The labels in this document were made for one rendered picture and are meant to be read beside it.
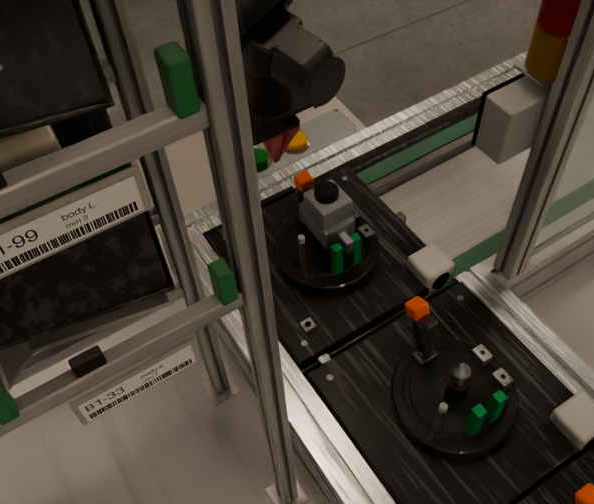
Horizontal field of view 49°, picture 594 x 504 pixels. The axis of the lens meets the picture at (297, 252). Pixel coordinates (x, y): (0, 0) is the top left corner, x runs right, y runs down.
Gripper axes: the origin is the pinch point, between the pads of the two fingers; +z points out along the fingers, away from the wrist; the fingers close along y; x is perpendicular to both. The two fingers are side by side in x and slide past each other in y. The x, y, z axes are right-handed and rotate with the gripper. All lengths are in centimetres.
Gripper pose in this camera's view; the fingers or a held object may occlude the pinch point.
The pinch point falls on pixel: (274, 154)
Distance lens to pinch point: 88.6
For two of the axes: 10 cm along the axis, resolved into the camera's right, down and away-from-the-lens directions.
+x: -5.4, -6.6, 5.2
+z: 0.3, 6.1, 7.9
